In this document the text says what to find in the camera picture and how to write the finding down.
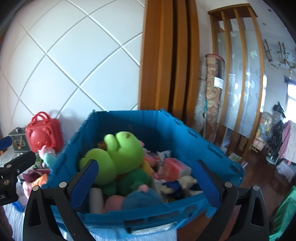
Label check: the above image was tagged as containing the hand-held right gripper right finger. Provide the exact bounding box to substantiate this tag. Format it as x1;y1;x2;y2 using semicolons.
192;159;270;241

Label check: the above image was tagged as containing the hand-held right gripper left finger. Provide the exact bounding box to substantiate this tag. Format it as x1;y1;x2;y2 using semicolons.
22;159;100;241

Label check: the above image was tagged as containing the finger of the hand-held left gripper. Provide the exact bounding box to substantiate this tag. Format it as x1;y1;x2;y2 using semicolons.
3;151;37;179
0;136;12;151

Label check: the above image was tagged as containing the white paper roll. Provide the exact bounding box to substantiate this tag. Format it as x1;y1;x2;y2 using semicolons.
89;188;103;214

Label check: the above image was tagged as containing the white bear plush blue dress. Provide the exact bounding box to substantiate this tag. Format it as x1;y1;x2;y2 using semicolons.
161;175;203;200

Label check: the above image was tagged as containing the pink pig plush orange hat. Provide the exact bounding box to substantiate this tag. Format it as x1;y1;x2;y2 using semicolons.
22;174;49;200

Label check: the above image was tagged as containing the green frog plush toy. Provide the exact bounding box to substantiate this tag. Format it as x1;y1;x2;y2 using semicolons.
79;132;155;195

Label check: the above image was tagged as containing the blue plastic crate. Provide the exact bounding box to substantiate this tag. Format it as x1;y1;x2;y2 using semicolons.
47;109;245;234

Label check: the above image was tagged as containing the person's left forearm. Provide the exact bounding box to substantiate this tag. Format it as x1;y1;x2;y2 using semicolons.
0;205;14;241

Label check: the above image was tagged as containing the desktop with striped blue cloth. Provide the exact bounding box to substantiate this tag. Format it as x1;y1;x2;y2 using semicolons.
0;148;130;241

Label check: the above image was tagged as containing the black box with gold print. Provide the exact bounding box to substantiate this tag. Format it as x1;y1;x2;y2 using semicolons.
9;127;29;153

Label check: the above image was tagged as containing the pink pig plush teal dress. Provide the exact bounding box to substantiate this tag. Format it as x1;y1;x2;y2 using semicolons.
38;146;57;168

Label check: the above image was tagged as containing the pink plush toy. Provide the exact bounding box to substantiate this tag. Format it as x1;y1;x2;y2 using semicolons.
103;195;126;212

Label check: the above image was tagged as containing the red bear carry case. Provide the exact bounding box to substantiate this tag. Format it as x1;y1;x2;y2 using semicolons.
25;112;63;153

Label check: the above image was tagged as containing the pink white tissue packet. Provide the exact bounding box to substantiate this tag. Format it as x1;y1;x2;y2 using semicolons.
157;150;172;163

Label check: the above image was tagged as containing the blue grey plush toy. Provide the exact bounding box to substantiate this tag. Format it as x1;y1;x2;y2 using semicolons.
121;184;163;210

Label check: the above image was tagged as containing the yellow plush toy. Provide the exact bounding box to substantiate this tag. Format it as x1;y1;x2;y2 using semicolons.
141;160;155;174

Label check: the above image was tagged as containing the rolled grey mat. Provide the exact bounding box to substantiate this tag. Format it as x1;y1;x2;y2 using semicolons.
194;60;208;137

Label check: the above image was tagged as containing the green cloth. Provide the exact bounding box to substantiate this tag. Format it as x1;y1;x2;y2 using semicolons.
269;192;296;241

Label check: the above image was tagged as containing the black garment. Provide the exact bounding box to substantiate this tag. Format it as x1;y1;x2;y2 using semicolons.
266;102;287;158

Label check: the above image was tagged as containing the rolled patterned carpet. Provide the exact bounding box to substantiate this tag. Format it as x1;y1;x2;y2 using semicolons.
205;54;225;142

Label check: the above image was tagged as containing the pink cloth covered table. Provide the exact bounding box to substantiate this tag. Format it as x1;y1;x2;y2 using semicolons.
276;120;296;181

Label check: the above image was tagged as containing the wooden partition with frosted glass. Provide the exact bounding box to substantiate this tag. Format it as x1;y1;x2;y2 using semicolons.
208;6;266;158

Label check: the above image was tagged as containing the hanging vine decoration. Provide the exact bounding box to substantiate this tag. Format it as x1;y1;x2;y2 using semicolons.
264;39;296;70

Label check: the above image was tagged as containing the wooden wall trim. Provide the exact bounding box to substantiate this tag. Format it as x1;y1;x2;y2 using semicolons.
139;0;200;130

